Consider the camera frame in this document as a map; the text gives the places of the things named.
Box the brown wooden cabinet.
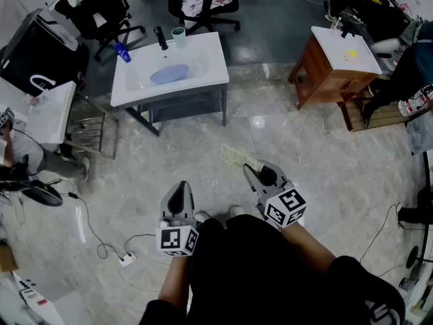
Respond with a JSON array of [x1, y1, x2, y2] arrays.
[[288, 34, 380, 111]]

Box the black and white appliance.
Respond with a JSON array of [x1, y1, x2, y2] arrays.
[[0, 8, 91, 98]]

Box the steel rack stand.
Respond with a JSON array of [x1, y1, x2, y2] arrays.
[[64, 91, 119, 160]]

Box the black faucet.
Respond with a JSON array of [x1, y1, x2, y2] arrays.
[[153, 26, 169, 51]]

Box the blue bottle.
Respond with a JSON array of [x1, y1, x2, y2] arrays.
[[113, 41, 132, 64]]

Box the person's black clothing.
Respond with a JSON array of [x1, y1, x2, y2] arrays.
[[138, 214, 407, 325]]

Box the white ceramic sink basin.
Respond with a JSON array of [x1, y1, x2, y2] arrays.
[[110, 31, 230, 108]]

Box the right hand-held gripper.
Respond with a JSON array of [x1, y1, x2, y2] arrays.
[[243, 160, 308, 229]]

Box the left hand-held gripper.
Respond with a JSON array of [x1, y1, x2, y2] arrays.
[[155, 180, 200, 257]]

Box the black mesh office chair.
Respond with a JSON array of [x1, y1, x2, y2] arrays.
[[168, 0, 241, 36], [53, 0, 148, 63]]

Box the yellow-green sponge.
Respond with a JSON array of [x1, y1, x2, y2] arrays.
[[221, 144, 265, 173]]

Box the white sink with metal rack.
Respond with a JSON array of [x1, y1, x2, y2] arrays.
[[26, 81, 77, 145]]

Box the white printed papers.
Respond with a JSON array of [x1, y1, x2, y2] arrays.
[[181, 0, 233, 17]]

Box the grey metal sink stand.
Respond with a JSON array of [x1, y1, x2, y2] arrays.
[[118, 83, 228, 137]]

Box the wooden pallet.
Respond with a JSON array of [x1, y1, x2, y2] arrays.
[[338, 89, 412, 133]]

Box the black round stool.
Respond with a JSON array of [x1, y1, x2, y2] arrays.
[[20, 180, 64, 208]]

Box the large blue plate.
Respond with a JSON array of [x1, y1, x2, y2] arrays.
[[150, 64, 189, 86]]

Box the pale teal cup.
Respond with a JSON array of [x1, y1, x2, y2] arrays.
[[170, 26, 187, 48]]

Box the black floor cable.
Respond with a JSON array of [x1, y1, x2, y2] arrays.
[[43, 179, 156, 260], [359, 203, 402, 263]]

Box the person's right forearm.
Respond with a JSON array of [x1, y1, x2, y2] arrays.
[[280, 221, 338, 277]]

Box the person's left forearm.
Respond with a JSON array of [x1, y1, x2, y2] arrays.
[[158, 254, 190, 309]]

